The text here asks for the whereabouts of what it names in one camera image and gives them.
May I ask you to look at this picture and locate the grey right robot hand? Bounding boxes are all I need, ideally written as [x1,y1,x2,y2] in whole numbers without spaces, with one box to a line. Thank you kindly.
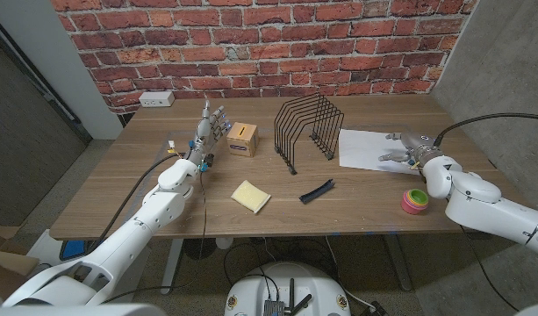
[377,131,445,170]

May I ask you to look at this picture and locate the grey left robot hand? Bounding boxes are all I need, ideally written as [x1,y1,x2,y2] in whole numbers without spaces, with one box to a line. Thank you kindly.
[183,98,233,164]

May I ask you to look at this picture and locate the white paper file sheet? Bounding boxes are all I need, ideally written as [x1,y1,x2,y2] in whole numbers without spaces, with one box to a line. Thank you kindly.
[338,128,423,176]

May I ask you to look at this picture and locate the small wooden box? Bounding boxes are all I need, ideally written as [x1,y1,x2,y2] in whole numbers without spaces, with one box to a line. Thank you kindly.
[226,121,260,158]

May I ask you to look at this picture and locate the white power outlet strip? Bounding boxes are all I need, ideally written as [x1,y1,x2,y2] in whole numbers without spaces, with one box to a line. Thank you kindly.
[138,90,176,108]

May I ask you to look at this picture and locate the colourful stacking cups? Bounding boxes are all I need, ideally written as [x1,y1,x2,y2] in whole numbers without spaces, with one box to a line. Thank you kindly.
[400,188,430,216]

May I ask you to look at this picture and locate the yellow sponge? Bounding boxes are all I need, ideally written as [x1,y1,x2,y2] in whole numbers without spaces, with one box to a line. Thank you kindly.
[230,179,272,215]

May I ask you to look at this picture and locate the brick print backdrop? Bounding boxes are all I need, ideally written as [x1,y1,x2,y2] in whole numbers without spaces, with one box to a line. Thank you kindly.
[50,0,479,116]

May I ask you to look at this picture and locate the black plastic strip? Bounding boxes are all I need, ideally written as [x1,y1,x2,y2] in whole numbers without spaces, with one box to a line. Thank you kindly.
[298,178,336,205]

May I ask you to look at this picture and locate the black round floor object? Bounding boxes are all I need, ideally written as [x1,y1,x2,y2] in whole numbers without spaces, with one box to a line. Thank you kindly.
[183,238,217,261]

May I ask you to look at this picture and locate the metal table leg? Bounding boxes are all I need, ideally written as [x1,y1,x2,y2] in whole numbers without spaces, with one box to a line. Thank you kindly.
[160,239,185,296]
[384,234,413,291]

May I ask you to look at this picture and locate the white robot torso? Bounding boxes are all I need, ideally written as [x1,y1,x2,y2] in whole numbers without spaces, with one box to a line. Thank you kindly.
[223,262,352,316]

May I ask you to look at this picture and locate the white and blue floor device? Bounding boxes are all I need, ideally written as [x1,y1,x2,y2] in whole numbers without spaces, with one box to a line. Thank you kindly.
[31,228,92,267]

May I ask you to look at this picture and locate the grey module with antennas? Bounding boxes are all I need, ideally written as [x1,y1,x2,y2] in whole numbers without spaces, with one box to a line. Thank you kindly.
[262,277,313,316]

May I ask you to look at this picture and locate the brown cardboard box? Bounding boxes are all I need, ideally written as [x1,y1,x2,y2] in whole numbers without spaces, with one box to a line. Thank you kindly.
[0,226,40,299]

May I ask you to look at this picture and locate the thin black left wrist cable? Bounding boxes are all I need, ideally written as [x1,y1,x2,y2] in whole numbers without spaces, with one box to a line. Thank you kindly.
[197,169,208,260]

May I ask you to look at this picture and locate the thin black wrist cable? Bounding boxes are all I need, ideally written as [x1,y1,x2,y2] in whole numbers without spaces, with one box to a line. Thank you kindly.
[460,224,520,312]
[197,169,208,260]

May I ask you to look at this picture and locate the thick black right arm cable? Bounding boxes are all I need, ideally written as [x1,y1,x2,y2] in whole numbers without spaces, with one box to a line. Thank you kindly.
[434,112,538,148]

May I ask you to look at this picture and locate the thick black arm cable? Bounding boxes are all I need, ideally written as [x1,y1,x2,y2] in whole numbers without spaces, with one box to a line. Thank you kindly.
[434,112,538,148]
[86,152,186,255]

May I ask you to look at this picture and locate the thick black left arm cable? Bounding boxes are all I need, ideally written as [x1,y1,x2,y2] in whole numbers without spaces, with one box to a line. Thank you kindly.
[86,152,186,255]

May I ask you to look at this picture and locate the black wire file rack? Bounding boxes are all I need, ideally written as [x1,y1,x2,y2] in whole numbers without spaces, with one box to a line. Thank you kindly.
[273,91,345,176]

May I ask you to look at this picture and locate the black floor cable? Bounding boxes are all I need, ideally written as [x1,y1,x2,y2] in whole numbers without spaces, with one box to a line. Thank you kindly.
[223,242,281,299]

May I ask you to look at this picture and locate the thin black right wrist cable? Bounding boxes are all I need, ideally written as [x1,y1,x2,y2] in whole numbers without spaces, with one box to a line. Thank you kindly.
[460,224,520,312]

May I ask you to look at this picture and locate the white floor cable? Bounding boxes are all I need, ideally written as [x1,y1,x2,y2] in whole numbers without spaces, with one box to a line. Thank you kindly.
[325,236,370,308]

